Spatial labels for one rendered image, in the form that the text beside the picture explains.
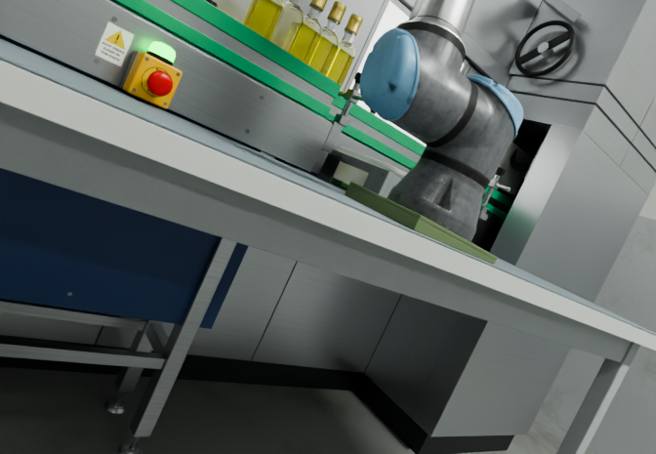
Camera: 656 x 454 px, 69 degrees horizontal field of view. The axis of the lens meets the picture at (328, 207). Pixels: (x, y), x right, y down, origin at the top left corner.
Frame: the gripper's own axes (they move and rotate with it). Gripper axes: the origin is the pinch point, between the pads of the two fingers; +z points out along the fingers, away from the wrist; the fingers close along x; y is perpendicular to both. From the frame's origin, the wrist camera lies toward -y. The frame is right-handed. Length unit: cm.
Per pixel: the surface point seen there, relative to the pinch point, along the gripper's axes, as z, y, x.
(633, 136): -10, -116, 22
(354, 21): 11.0, 1.0, 1.4
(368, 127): 32.4, -15.4, 3.7
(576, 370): 93, -239, -3
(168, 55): 41, 44, 21
